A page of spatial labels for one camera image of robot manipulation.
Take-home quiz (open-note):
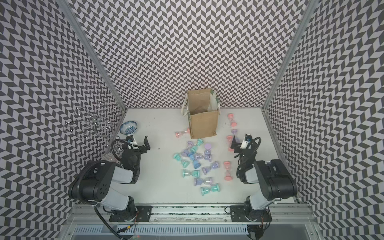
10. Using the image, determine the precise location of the purple hourglass top pile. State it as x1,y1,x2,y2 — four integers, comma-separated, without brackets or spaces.
204,143,212,162

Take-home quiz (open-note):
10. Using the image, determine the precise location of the purple hourglass pile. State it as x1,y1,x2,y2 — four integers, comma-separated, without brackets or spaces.
204,143,212,162
181,141,194,158

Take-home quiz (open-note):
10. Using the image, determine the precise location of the green hourglass pile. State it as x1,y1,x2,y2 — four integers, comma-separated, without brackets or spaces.
173,153,190,169
190,139,204,153

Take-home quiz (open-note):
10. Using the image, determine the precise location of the green hourglass top pile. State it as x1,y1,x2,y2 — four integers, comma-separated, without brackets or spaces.
190,139,204,153

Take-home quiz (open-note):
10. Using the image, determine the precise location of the blue hourglass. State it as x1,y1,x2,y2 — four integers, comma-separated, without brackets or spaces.
188,153,201,170

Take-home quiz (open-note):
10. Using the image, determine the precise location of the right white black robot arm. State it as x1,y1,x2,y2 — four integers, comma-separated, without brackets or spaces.
230,135,298,222

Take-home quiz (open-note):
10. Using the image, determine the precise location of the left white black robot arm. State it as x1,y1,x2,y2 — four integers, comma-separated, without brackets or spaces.
68,136,151,222

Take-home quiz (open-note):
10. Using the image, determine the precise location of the pink hourglass right middle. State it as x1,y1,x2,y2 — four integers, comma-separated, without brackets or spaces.
227,136,234,152

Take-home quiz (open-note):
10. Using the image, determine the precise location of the pink hourglass front right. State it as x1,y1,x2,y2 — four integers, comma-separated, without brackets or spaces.
224,161,233,181

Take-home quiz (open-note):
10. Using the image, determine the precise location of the pink hourglass back right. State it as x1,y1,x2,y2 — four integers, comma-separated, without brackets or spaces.
228,113,237,128

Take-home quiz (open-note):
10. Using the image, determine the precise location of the pink hourglass left of bag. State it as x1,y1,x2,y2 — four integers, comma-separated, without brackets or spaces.
175,128,191,138

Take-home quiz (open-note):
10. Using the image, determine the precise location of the purple hourglass centre right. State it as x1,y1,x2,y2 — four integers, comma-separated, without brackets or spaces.
202,161,220,175

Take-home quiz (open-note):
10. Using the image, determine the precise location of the green hourglass middle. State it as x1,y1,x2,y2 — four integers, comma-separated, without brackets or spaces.
182,170,200,178

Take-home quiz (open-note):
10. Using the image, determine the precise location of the purple hourglass front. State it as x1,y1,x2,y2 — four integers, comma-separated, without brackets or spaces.
194,177,214,186

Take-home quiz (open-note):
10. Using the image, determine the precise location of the green hourglass front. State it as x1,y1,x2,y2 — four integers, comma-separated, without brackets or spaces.
200,184,221,196

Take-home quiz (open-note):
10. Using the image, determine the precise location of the blue white patterned bowl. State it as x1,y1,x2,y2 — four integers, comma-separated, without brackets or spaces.
119,121,138,135

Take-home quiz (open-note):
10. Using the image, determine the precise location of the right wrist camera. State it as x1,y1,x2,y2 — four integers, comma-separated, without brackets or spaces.
241,134,253,149

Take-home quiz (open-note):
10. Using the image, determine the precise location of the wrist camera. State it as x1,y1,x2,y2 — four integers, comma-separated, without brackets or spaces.
241,134,253,149
126,135,138,147

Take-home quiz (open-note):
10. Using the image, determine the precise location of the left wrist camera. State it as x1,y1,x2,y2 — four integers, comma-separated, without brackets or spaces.
126,135,138,147

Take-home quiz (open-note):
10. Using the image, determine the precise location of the wire metal rack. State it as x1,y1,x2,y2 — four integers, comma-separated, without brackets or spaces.
62,103,122,139

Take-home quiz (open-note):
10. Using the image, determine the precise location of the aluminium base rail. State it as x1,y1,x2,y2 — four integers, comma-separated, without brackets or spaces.
56,203,325,240

